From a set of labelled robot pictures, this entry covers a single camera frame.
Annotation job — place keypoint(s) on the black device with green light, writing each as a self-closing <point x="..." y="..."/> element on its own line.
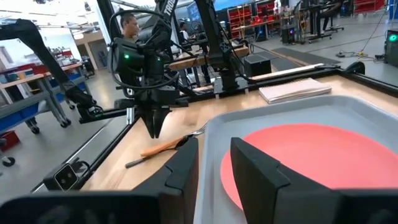
<point x="392" y="53"/>

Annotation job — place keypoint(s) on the black table-level camera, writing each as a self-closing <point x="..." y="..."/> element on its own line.
<point x="63" y="177"/>

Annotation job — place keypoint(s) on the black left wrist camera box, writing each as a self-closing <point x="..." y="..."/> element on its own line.
<point x="127" y="62"/>

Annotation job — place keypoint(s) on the black floor mat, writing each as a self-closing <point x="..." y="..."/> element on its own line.
<point x="304" y="57"/>

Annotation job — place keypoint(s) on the grey plastic tray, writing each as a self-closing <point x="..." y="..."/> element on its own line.
<point x="280" y="115"/>

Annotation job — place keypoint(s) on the red shelf rack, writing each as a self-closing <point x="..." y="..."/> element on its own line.
<point x="239" y="18"/>

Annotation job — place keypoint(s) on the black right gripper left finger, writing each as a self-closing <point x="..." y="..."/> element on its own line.
<point x="180" y="186"/>

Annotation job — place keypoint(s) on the pink round plate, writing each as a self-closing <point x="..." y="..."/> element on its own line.
<point x="326" y="155"/>

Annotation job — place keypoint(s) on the grey rolling cart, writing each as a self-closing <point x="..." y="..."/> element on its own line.
<point x="18" y="109"/>

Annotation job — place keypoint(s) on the beige folded napkin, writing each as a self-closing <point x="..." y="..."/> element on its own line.
<point x="292" y="90"/>

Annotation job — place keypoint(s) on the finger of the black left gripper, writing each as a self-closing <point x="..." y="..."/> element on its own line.
<point x="150" y="119"/>
<point x="161" y="119"/>

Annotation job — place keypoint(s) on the black box speaker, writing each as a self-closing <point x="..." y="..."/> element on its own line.
<point x="256" y="65"/>

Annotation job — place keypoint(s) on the person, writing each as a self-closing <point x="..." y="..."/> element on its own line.
<point x="129" y="26"/>
<point x="183" y="31"/>

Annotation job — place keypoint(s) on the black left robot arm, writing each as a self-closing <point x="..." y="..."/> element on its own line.
<point x="211" y="37"/>

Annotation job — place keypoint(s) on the red bin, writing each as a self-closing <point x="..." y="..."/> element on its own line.
<point x="9" y="140"/>

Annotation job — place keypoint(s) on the black metal spoon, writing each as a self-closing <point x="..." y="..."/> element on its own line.
<point x="136" y="162"/>

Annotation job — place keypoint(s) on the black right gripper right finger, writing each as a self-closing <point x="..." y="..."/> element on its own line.
<point x="261" y="186"/>

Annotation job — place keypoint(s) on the wooden workbench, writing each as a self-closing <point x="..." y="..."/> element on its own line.
<point x="186" y="63"/>

